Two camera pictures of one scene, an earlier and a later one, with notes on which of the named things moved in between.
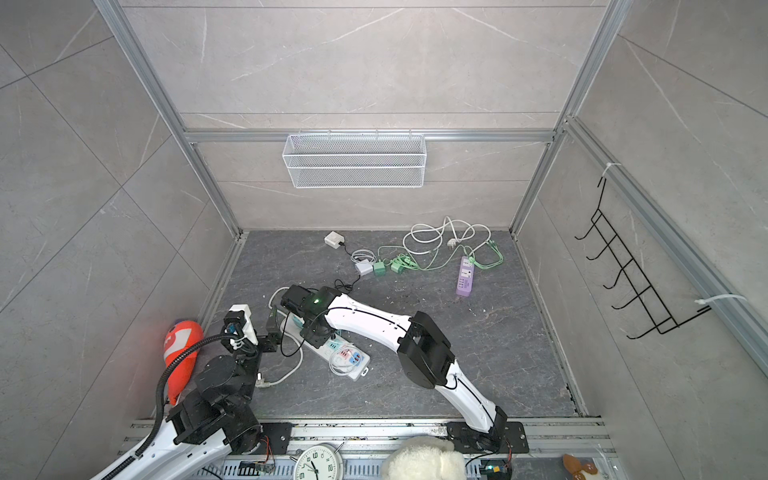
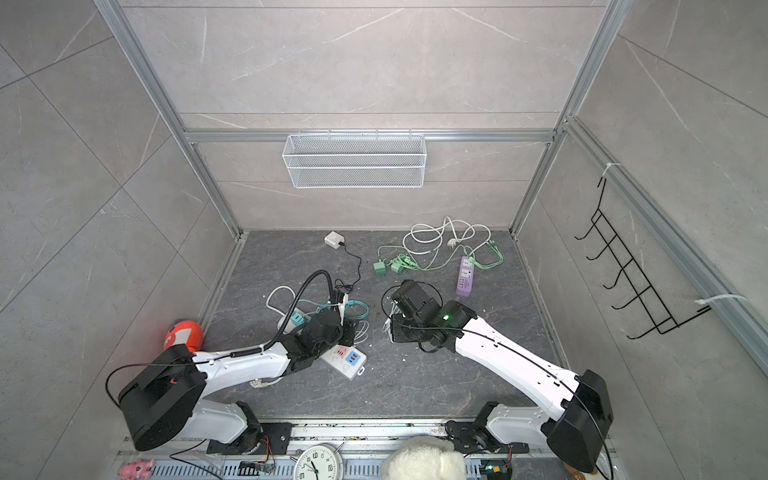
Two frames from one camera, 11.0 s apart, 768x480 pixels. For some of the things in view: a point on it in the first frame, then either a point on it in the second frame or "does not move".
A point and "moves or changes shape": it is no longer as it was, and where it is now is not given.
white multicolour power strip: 339,355 does not move
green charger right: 396,266 does not move
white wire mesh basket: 355,161 does not move
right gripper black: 317,342 -> 398,335
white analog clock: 318,462 does not move
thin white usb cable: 339,371 moves or changes shape
